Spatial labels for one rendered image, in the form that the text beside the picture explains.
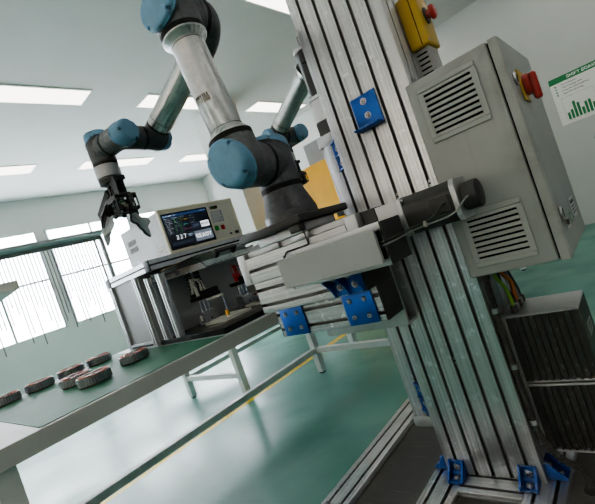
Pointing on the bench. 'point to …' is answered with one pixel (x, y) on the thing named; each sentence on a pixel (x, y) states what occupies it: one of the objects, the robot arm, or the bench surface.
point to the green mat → (68, 399)
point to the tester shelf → (167, 261)
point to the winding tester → (150, 247)
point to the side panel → (134, 316)
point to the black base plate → (218, 326)
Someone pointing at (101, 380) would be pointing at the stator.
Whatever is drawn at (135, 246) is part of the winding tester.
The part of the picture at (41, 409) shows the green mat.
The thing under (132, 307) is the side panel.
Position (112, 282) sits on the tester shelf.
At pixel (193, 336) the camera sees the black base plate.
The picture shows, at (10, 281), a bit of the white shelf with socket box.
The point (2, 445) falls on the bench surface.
